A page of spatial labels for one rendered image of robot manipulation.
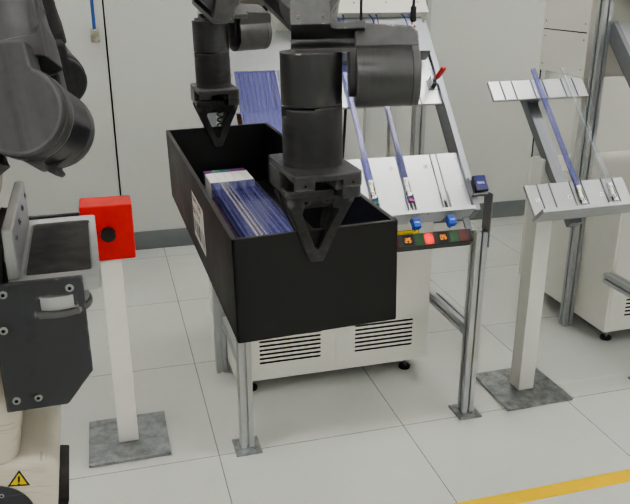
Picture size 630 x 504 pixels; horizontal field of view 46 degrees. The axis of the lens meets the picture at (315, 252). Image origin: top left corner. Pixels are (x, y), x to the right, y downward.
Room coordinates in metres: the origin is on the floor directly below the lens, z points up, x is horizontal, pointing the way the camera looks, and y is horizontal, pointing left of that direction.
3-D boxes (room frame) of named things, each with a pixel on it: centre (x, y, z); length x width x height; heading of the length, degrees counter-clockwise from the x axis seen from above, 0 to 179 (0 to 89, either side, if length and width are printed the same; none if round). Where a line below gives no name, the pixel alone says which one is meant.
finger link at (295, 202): (0.71, 0.00, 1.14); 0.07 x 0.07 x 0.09; 17
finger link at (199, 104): (1.25, 0.17, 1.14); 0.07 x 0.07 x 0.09; 17
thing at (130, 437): (1.99, 0.59, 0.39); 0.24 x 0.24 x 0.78; 16
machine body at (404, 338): (2.64, 0.02, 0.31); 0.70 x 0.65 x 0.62; 106
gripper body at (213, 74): (1.24, 0.17, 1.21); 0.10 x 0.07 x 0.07; 17
